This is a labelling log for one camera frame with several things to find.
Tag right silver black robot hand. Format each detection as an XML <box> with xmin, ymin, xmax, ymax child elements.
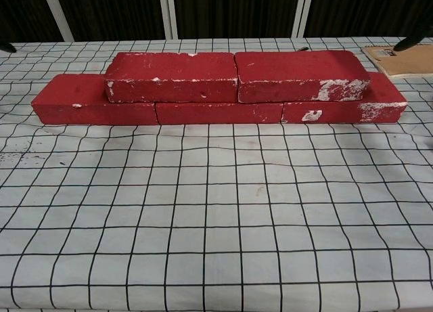
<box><xmin>394</xmin><ymin>32</ymin><xmax>429</xmax><ymax>52</ymax></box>

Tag red brick with white scuffed corner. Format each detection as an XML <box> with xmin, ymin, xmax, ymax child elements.
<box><xmin>234</xmin><ymin>49</ymin><xmax>371</xmax><ymax>104</ymax></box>

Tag red brick with small dent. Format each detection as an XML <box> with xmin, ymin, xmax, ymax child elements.
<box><xmin>104</xmin><ymin>51</ymin><xmax>240</xmax><ymax>105</ymax></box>

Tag brown kraft spiral notebook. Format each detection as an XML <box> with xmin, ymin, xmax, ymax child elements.
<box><xmin>361</xmin><ymin>43</ymin><xmax>433</xmax><ymax>79</ymax></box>

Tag red brick with white curl mark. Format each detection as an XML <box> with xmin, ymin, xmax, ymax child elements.
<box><xmin>280</xmin><ymin>71</ymin><xmax>409</xmax><ymax>125</ymax></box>

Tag plain red brick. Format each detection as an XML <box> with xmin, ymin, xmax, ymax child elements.
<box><xmin>30</xmin><ymin>73</ymin><xmax>160</xmax><ymax>126</ymax></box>

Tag red brick with cracked edge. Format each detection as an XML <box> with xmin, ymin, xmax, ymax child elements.
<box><xmin>154</xmin><ymin>100</ymin><xmax>284</xmax><ymax>125</ymax></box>

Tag white black checkered tablecloth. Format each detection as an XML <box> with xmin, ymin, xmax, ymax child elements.
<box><xmin>0</xmin><ymin>37</ymin><xmax>433</xmax><ymax>312</ymax></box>

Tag white metal frame post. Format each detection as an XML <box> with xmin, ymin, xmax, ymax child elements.
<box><xmin>42</xmin><ymin>0</ymin><xmax>74</xmax><ymax>41</ymax></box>
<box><xmin>293</xmin><ymin>0</ymin><xmax>314</xmax><ymax>39</ymax></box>
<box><xmin>158</xmin><ymin>0</ymin><xmax>179</xmax><ymax>40</ymax></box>

